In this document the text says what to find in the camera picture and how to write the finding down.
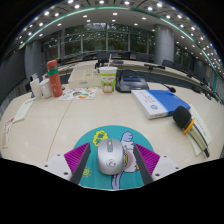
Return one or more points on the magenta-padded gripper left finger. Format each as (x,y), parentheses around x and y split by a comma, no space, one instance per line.
(76,158)

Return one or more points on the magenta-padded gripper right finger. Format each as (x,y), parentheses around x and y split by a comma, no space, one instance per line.
(148,159)

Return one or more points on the silver computer mouse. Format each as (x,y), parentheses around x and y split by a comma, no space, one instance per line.
(110,158)

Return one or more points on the round teal cartoon mouse pad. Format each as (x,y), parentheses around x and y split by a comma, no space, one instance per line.
(110,131)

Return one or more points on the blue and white book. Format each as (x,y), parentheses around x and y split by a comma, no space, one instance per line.
(163,101)

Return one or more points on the white printed booklet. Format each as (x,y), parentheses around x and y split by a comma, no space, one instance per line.
(204,128)

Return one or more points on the colourful sticker sheet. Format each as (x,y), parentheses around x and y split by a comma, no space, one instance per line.
(78,93)

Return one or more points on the white paper sheet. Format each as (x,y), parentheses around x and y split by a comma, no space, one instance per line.
(24,110)

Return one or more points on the dark conference microphone console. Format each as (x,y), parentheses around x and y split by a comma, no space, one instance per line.
(131,83)

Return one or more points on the white cardboard box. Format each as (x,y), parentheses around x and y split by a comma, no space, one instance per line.
(83,79)

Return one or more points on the red drink bottle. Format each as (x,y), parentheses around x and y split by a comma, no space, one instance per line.
(55,81)

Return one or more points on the white paper cup green print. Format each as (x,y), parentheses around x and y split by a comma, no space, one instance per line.
(108,80)

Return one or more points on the dark office chairs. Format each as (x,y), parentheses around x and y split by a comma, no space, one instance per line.
(168,63)

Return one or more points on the ceiling lights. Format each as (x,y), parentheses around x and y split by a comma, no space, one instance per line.
(150,8)

